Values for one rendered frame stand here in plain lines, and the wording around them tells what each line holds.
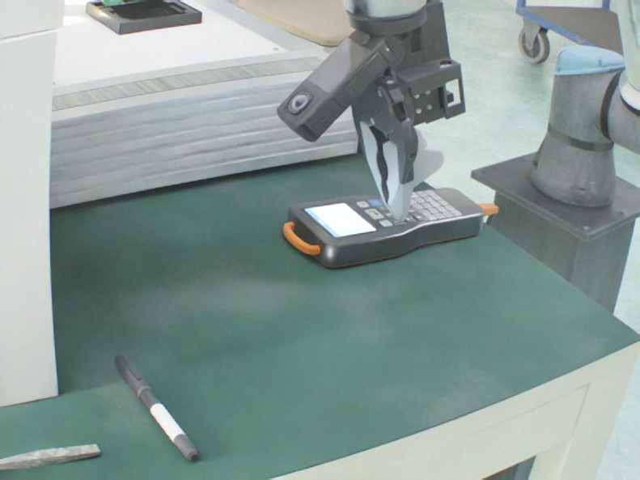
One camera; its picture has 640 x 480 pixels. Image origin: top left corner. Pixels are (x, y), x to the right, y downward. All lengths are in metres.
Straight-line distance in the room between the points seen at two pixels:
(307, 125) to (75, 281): 0.25
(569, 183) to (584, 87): 0.15
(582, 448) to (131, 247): 0.48
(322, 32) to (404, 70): 1.74
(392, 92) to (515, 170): 0.76
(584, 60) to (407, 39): 0.63
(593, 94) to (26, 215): 1.02
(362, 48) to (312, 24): 1.81
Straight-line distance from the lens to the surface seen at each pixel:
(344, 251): 1.05
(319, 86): 0.99
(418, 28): 1.01
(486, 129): 3.60
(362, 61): 0.98
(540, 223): 1.67
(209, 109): 1.16
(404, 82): 1.00
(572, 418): 1.02
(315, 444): 0.83
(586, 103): 1.61
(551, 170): 1.66
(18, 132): 0.74
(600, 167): 1.66
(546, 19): 4.30
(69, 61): 1.26
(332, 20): 2.83
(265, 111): 1.19
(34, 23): 0.72
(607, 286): 1.78
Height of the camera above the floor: 1.25
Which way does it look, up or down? 26 degrees down
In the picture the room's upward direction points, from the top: 6 degrees clockwise
